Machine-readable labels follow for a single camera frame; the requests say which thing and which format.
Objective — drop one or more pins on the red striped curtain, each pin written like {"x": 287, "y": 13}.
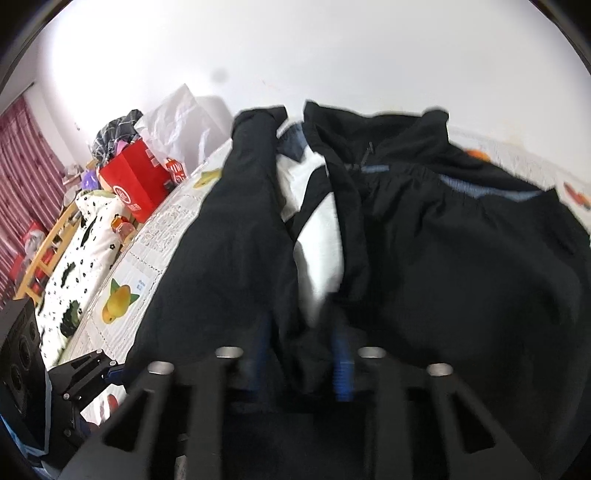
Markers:
{"x": 31, "y": 185}

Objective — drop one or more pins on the white plastic bag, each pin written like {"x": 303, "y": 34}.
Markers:
{"x": 184, "y": 130}

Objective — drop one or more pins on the wooden yellow chair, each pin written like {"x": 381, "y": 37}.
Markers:
{"x": 48, "y": 255}

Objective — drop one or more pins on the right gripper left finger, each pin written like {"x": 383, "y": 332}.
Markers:
{"x": 254, "y": 340}

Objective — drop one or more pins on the fruit print white mattress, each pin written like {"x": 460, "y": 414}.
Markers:
{"x": 114, "y": 313}

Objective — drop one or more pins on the black speaker box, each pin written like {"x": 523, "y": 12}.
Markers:
{"x": 23, "y": 376}

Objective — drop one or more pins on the plaid grey cloth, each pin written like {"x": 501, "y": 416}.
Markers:
{"x": 122, "y": 128}

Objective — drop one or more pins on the black white blue jacket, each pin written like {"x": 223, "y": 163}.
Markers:
{"x": 468, "y": 316}

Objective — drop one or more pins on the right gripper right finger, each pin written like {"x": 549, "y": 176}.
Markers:
{"x": 343, "y": 362}

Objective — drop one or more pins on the red cardboard box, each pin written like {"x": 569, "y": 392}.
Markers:
{"x": 138, "y": 179}

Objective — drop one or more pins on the white black dotted quilt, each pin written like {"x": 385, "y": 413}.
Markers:
{"x": 79, "y": 273}

